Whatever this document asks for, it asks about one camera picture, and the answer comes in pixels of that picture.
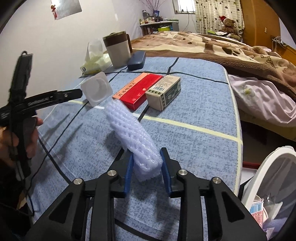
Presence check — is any silver wall poster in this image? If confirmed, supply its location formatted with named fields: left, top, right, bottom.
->
left=51, top=0, right=82, bottom=20

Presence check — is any beige brown travel mug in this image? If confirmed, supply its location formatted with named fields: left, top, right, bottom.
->
left=103, top=31, right=132, bottom=69

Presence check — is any orange wooden headboard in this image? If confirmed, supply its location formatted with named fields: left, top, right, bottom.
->
left=273, top=42, right=296, bottom=65

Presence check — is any orange wooden wardrobe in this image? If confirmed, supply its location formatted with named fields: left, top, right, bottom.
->
left=240, top=0, right=280, bottom=48

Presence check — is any teddy bear with santa hat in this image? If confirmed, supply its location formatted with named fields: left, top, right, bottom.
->
left=219, top=16, right=241, bottom=41

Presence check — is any pink red small carton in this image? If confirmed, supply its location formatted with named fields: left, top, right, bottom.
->
left=250, top=196, right=268, bottom=228

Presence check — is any white plastic yogurt cup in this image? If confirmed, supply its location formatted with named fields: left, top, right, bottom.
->
left=81, top=72, right=113, bottom=107

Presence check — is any vase with dried branches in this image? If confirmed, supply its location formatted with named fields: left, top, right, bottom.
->
left=140, top=0, right=166, bottom=15

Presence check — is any navy glasses case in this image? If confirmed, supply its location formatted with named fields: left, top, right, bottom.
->
left=127, top=51, right=146, bottom=71

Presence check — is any patterned window curtain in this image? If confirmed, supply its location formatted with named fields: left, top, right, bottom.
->
left=195, top=0, right=245, bottom=34

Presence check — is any cluttered side desk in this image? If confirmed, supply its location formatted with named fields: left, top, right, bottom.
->
left=140, top=20, right=179, bottom=36

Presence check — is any brown patterned blanket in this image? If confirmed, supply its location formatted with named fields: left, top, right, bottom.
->
left=131, top=31, right=295, bottom=99

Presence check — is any lavender foam net sleeve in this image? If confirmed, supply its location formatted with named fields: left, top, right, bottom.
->
left=105, top=100, right=163, bottom=182

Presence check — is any person's left hand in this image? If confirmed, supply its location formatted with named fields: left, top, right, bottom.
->
left=0, top=117, right=44, bottom=168

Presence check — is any green white medicine box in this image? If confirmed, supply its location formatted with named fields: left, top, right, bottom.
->
left=145, top=75, right=181, bottom=111

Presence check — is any red medicine box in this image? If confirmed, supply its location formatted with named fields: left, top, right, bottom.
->
left=112, top=72, right=163, bottom=110

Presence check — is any white round trash bin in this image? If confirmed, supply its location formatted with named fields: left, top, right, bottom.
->
left=241, top=146, right=295, bottom=240

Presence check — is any tissue pack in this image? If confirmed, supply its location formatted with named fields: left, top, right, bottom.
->
left=80, top=39, right=112, bottom=76

